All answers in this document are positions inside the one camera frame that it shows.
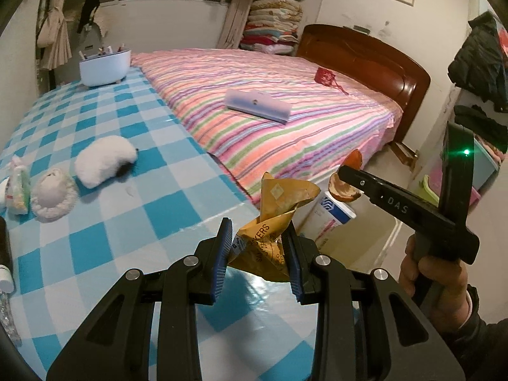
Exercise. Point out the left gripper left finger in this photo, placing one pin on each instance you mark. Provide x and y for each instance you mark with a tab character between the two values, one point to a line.
145	314

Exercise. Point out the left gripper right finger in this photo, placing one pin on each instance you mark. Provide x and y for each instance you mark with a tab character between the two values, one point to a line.
367	327

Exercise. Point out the white red paper mail bag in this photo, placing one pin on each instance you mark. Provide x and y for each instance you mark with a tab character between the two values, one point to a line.
331	214

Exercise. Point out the brown glass bottle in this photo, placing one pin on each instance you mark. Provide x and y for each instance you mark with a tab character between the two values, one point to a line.
7	284

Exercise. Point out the beige lace cloth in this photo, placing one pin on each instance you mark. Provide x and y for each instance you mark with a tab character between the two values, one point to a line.
54	195

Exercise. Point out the yellow snack wrapper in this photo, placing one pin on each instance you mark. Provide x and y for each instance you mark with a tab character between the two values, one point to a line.
257	247

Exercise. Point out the green snack plastic bag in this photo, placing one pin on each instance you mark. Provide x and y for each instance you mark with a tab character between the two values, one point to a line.
17	194

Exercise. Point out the white fluffy plush toy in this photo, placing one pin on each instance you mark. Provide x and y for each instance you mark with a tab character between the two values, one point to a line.
102	159

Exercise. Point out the person's right hand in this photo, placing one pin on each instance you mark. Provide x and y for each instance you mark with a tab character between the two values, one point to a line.
454	306

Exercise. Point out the stacked plastic storage boxes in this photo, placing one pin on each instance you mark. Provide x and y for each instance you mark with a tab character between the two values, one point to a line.
484	162

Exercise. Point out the white storage bin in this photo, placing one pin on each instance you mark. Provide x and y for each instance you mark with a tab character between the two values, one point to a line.
371	240

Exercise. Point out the small foil wrapper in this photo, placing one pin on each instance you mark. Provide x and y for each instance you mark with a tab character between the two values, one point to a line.
7	320

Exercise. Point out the blue checkered tablecloth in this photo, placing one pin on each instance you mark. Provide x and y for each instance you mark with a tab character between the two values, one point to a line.
173	197

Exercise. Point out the wooden bed headboard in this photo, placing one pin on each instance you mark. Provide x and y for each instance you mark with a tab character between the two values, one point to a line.
370	61

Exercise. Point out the black jacket hanging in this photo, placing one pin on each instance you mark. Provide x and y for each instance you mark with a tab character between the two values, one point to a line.
479	65

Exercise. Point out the striped pink bed cover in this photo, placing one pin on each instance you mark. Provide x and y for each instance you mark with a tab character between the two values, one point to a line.
324	125

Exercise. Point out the red pouch on bed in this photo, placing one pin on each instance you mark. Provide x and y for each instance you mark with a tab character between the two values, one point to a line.
327	78

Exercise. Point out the lavender pencil case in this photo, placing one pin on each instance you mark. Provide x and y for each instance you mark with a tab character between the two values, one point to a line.
258	104

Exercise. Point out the stack of folded quilts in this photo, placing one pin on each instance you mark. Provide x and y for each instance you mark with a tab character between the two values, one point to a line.
272	26

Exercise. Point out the white oval pen holder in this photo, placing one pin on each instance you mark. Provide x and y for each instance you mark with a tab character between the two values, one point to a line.
105	69

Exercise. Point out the right beige curtain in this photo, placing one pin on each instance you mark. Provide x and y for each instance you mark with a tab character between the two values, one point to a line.
233	27

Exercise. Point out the beige tied curtain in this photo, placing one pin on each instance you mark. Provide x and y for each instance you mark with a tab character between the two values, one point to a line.
52	34

